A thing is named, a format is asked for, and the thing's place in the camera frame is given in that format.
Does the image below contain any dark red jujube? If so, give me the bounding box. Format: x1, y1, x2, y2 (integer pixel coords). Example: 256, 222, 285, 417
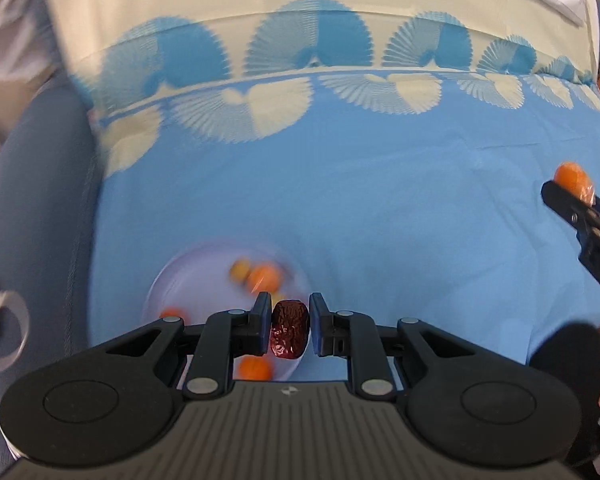
270, 300, 310, 360

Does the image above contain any light purple round plate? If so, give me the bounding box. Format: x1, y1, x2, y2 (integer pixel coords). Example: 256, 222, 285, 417
142, 242, 311, 386

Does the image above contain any yellow longan fruit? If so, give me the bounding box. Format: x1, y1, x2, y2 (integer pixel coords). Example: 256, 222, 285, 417
271, 292, 285, 308
228, 258, 251, 283

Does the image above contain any blue patterned table cloth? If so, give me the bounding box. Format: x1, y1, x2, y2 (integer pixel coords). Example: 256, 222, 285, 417
46, 0, 600, 361

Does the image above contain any blue sofa armrest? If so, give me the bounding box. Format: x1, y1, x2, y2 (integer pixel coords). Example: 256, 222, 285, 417
0, 80, 102, 473

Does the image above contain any orange mandarin small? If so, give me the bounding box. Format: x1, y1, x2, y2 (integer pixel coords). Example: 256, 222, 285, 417
553, 162, 595, 206

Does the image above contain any white charging cable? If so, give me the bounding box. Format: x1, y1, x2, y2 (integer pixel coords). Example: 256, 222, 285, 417
0, 288, 31, 375

